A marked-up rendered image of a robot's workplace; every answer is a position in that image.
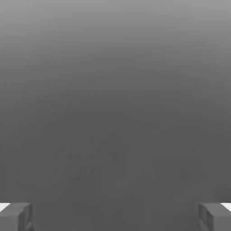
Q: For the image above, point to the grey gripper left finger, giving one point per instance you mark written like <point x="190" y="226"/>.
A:
<point x="12" y="218"/>

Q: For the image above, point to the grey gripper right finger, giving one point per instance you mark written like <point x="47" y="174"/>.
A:
<point x="218" y="218"/>

